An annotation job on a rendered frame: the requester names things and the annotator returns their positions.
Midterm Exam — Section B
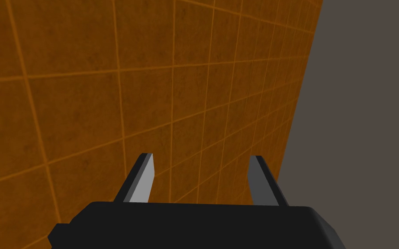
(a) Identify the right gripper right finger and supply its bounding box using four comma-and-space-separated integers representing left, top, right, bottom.
247, 155, 290, 207

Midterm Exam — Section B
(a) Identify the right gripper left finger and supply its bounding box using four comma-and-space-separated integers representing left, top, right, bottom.
113, 152, 155, 204

